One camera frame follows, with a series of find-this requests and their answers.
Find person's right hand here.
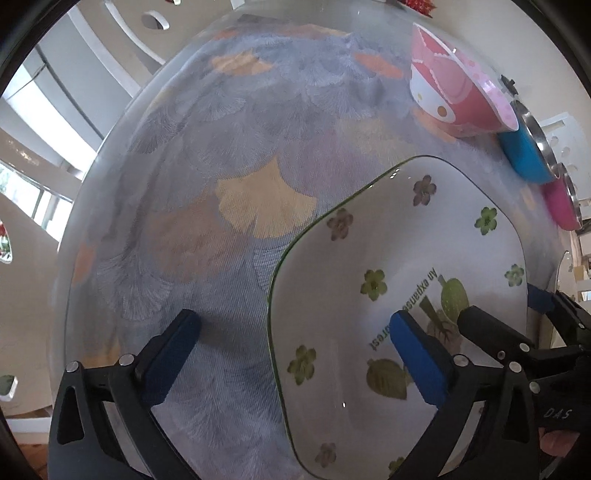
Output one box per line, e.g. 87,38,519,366
539,427,580,468

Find white floral square plate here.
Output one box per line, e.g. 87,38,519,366
267,156,529,480

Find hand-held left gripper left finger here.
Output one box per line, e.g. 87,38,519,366
48,309,204,480

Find white dining chair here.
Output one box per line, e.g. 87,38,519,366
540,111,591,204
67,0,259,93

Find blue steel-lined bowl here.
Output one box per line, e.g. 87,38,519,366
499,99,566,184

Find pink cartoon bowl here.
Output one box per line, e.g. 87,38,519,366
409,23,520,138

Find window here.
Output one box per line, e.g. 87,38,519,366
0,46,107,245

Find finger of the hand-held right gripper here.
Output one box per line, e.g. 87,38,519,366
457,305,539,366
526,282,591,346

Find magenta steel-lined bowl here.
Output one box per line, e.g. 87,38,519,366
541,164,583,232

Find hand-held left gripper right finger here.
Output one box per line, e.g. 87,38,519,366
390,310,541,480

